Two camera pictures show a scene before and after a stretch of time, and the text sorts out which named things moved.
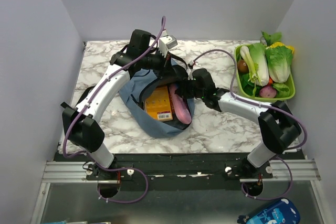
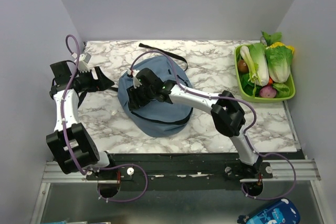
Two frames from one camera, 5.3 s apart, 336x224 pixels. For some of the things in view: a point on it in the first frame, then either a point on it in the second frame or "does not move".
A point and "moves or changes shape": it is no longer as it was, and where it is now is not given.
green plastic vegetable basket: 240,86 does not move
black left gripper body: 158,62 to 85,81
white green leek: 251,65 does not move
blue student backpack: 132,98 moves or changes shape
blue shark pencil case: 282,211 does not move
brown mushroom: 243,66 does not move
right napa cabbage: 279,59 does not move
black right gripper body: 189,90 to 142,95
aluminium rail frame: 76,172 does not move
